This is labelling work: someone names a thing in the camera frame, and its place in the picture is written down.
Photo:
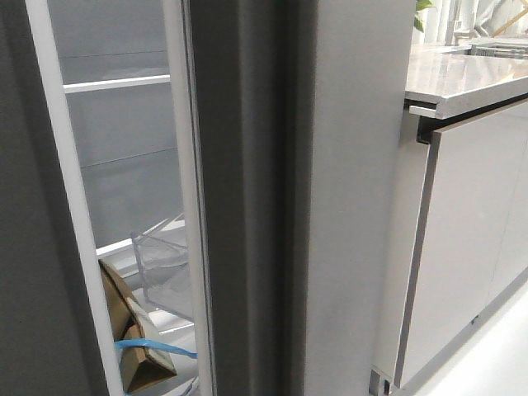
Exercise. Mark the dark grey fridge door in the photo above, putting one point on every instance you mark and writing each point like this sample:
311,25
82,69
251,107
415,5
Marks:
55,330

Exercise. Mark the grey fridge cabinet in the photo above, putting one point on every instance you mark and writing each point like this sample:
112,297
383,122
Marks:
286,119

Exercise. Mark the clear plastic fridge drawer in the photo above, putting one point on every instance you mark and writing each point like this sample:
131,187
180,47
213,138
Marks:
163,261

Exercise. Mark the white upper fridge shelf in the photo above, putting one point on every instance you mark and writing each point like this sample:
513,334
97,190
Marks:
115,83

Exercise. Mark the grey kitchen counter cabinet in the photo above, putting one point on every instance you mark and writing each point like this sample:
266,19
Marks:
458,225

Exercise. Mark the brown cardboard box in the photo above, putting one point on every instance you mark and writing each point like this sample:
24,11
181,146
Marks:
140,366

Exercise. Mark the silver sink faucet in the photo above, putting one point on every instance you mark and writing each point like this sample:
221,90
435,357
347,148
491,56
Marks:
460,22

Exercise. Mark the metal sink dish rack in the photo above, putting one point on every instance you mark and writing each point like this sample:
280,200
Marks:
505,48

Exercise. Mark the light wooden frame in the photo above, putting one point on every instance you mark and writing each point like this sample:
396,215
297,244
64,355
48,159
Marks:
508,18

